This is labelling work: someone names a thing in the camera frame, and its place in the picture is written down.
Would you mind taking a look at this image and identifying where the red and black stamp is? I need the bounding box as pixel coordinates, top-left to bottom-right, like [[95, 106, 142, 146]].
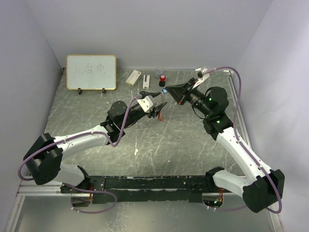
[[159, 75, 166, 87]]

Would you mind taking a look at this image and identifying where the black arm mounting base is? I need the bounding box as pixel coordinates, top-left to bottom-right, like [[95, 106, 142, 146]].
[[60, 175, 233, 205]]

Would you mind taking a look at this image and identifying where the small whiteboard with yellow frame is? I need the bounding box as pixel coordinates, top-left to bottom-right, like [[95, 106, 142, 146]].
[[66, 55, 116, 90]]

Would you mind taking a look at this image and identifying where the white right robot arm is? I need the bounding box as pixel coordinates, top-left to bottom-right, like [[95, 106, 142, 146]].
[[165, 78, 285, 213]]

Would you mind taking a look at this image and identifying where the clear plastic cup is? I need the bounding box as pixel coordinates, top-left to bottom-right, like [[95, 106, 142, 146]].
[[154, 67, 164, 78]]

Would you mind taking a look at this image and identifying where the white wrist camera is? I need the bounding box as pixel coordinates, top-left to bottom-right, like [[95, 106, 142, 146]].
[[192, 67, 210, 89], [137, 96, 157, 113]]

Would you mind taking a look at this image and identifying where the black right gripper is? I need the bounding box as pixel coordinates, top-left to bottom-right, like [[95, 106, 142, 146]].
[[165, 77, 212, 117]]

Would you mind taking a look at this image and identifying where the grey keyring holder red handle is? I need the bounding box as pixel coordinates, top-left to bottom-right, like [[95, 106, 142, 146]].
[[157, 92, 167, 121]]

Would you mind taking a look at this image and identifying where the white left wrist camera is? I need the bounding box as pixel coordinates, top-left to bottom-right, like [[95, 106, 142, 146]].
[[137, 96, 157, 113]]

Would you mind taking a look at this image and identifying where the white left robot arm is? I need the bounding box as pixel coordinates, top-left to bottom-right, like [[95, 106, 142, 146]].
[[22, 91, 166, 193]]

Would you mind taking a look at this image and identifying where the white stapler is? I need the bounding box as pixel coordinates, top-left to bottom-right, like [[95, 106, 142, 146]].
[[143, 75, 150, 89]]

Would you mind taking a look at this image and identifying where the white and green carton box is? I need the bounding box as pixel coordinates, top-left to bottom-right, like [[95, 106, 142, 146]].
[[126, 70, 141, 87]]

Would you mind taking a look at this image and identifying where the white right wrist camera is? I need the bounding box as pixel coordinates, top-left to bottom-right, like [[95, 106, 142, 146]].
[[192, 67, 210, 89]]

